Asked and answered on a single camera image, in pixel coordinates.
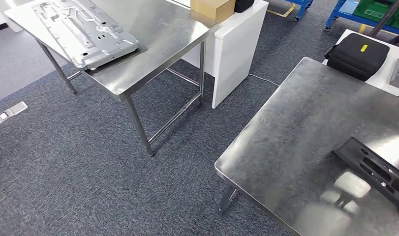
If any black plastic panel part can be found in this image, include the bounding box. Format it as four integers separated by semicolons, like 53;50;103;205
333;136;399;216

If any stainless steel workbench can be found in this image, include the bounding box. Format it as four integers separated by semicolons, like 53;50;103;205
214;57;399;236

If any white desk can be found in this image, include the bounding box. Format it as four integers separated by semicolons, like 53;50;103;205
322;29;399;100
166;0;269;110

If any stainless steel table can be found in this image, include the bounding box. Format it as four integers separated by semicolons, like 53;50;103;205
3;0;220;158

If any brown cardboard box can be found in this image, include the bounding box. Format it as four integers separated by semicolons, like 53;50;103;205
190;0;236;22

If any small black pouch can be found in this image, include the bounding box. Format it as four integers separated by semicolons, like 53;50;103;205
234;0;255;14

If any stamped silver metal panel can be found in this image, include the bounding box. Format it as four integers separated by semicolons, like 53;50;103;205
31;0;140;71

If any blue wheeled rack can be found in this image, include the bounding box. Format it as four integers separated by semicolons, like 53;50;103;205
285;0;314;23
323;0;399;35

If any black case with yellow label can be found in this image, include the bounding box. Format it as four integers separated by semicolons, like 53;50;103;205
324;32;391;82

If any silver floor socket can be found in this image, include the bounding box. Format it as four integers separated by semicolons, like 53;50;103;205
0;101;29;124

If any green board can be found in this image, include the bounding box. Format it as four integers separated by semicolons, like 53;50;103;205
353;0;399;30

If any dark metal pole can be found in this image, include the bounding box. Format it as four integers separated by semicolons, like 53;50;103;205
368;0;399;38

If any white floor cable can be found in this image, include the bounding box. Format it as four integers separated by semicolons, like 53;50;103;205
248;74;280;88

